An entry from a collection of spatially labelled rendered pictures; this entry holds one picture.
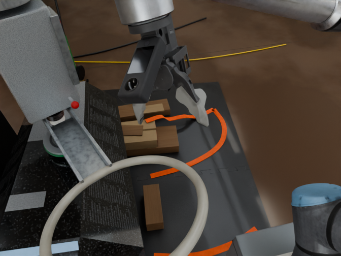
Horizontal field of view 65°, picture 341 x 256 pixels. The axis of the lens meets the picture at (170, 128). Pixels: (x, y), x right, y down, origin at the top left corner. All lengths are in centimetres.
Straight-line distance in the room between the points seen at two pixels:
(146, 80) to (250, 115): 242
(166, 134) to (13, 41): 163
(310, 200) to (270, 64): 274
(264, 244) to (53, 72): 103
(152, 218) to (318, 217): 126
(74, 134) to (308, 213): 89
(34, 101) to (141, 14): 78
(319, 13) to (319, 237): 62
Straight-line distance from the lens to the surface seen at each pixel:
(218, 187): 221
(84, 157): 108
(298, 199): 93
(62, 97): 117
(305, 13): 83
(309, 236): 96
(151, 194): 202
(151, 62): 43
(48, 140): 146
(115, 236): 132
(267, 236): 121
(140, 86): 40
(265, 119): 279
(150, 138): 222
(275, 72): 342
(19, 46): 103
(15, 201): 140
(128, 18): 45
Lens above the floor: 193
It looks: 49 degrees down
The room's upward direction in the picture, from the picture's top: straight up
